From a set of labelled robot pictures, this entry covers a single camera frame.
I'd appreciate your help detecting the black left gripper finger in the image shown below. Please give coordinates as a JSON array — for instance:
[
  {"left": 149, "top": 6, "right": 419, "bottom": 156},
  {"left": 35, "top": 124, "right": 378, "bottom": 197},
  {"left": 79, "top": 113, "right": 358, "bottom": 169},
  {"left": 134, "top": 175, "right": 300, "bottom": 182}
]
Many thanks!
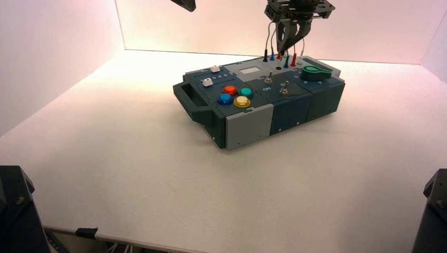
[{"left": 171, "top": 0, "right": 197, "bottom": 12}]

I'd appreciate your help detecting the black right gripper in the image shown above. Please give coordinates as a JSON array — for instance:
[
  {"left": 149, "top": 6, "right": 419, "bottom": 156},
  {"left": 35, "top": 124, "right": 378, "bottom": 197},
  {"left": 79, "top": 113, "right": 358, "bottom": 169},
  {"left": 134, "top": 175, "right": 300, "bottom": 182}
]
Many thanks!
[{"left": 264, "top": 0, "right": 336, "bottom": 55}]

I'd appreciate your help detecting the black jumper wire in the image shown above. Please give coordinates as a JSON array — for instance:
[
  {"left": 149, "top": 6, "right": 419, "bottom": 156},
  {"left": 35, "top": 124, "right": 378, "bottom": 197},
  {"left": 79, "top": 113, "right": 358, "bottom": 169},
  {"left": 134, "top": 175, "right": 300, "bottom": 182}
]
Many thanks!
[{"left": 263, "top": 21, "right": 285, "bottom": 63}]

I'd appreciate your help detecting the green rotary knob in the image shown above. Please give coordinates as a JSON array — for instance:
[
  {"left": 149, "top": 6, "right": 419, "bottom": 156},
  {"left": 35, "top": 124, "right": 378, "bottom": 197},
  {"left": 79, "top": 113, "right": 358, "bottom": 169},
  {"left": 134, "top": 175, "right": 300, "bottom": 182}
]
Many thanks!
[{"left": 302, "top": 65, "right": 333, "bottom": 82}]

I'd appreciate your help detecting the yellow round push button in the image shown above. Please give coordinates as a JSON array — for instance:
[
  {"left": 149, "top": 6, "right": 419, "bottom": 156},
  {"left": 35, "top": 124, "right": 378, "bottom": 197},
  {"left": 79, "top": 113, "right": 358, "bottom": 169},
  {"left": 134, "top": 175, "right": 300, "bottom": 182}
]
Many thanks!
[{"left": 233, "top": 96, "right": 252, "bottom": 109}]

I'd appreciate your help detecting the dark teal grey control box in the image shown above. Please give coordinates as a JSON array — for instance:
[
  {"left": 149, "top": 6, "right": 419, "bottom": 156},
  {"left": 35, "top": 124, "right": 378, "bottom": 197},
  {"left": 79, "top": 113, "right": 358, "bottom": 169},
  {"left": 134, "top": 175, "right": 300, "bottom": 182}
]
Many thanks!
[{"left": 172, "top": 55, "right": 346, "bottom": 151}]

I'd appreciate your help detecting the black table edge clamp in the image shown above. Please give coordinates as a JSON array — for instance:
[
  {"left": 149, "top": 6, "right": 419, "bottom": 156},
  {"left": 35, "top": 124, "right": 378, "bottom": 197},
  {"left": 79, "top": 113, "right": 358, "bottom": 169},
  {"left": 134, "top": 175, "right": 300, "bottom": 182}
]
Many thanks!
[{"left": 76, "top": 227, "right": 99, "bottom": 239}]

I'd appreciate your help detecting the red jumper wire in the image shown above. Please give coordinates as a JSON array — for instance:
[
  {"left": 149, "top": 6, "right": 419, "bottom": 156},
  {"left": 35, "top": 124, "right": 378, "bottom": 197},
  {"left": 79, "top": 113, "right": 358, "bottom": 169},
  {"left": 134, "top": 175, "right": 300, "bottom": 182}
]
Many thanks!
[{"left": 277, "top": 43, "right": 297, "bottom": 67}]

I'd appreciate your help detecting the blue jumper wire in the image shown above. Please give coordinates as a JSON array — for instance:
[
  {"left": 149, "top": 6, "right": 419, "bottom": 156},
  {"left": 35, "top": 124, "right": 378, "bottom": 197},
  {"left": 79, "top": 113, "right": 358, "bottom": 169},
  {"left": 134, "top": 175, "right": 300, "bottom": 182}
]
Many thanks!
[{"left": 269, "top": 27, "right": 290, "bottom": 69}]

